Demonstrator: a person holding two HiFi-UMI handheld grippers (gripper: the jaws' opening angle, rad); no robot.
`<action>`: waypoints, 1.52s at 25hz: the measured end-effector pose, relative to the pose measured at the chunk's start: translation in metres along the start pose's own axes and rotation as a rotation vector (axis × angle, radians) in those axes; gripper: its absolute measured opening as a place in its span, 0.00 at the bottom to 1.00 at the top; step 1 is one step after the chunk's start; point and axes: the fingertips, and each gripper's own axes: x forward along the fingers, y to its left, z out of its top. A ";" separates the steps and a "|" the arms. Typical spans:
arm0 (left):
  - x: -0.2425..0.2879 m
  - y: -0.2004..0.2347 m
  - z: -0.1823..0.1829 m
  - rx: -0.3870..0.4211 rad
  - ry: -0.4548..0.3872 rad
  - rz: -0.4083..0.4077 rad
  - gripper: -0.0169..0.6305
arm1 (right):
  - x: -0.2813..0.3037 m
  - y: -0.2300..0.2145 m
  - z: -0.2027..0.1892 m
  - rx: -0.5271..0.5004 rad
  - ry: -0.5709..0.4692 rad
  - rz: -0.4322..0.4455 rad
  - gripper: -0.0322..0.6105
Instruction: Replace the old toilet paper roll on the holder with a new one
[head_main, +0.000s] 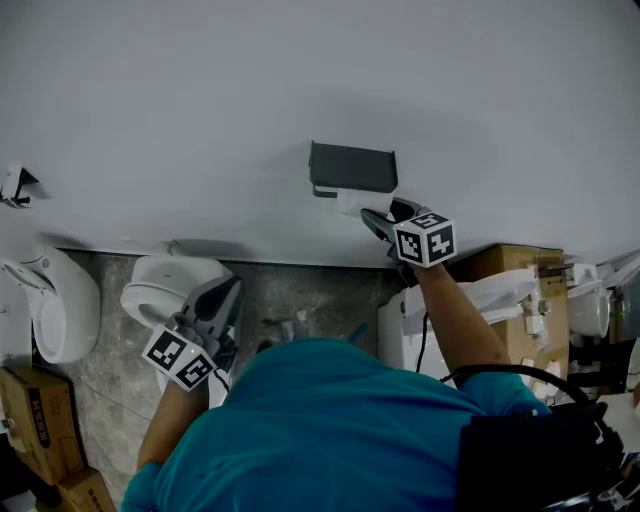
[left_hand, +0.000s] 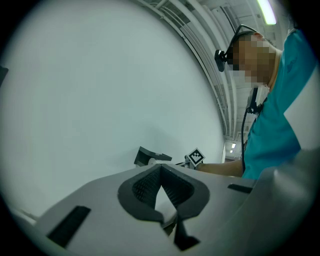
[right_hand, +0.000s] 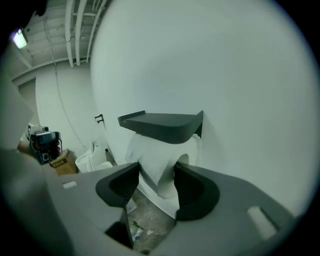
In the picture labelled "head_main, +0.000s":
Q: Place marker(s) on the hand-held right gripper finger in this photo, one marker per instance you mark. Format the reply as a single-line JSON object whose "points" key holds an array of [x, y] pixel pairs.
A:
{"points": [[380, 225], [410, 207]]}

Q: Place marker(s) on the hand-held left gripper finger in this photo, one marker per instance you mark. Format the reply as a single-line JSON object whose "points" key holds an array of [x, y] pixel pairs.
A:
{"points": [[225, 305], [192, 302]]}

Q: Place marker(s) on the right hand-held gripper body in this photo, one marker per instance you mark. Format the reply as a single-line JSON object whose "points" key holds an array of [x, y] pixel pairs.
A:
{"points": [[425, 240]]}

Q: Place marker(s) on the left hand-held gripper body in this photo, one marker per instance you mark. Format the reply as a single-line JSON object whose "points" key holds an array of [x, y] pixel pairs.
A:
{"points": [[175, 357]]}

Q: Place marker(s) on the person's left forearm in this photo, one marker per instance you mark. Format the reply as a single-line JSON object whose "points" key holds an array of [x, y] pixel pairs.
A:
{"points": [[170, 425]]}

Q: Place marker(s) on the person's right forearm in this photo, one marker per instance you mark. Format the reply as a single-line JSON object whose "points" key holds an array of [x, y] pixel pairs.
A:
{"points": [[460, 320]]}

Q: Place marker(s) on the white egg-shaped toilet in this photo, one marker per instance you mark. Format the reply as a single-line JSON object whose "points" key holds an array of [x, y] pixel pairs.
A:
{"points": [[75, 310]]}

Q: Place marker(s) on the small white bottle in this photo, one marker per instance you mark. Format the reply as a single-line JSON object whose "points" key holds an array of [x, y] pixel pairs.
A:
{"points": [[288, 330]]}

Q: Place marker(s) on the large cardboard box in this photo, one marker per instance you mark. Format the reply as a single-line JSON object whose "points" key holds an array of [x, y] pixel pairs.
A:
{"points": [[500, 260]]}

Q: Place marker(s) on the teal tube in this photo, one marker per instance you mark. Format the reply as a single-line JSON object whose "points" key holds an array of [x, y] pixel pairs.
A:
{"points": [[359, 332]]}

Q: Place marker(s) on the long white carton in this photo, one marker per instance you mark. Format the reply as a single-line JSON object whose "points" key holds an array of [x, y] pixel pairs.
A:
{"points": [[534, 325]]}

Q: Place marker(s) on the printed cardboard box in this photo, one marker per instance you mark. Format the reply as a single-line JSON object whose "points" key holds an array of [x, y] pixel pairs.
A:
{"points": [[85, 495], [45, 425]]}

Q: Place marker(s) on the person in teal shirt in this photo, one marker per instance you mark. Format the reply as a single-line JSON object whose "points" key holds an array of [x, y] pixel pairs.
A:
{"points": [[310, 430]]}

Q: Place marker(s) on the small white paper roll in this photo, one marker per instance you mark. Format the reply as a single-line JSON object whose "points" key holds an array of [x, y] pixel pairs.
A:
{"points": [[528, 363]]}

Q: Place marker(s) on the white tissue wad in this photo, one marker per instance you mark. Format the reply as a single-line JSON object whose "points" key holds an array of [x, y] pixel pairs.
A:
{"points": [[550, 369]]}

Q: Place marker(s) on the black waist pack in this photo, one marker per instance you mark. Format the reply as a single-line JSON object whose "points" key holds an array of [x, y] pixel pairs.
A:
{"points": [[520, 460]]}

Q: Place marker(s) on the black wall paper holder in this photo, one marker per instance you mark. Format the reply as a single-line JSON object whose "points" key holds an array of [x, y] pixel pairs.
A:
{"points": [[352, 167], [27, 178]]}

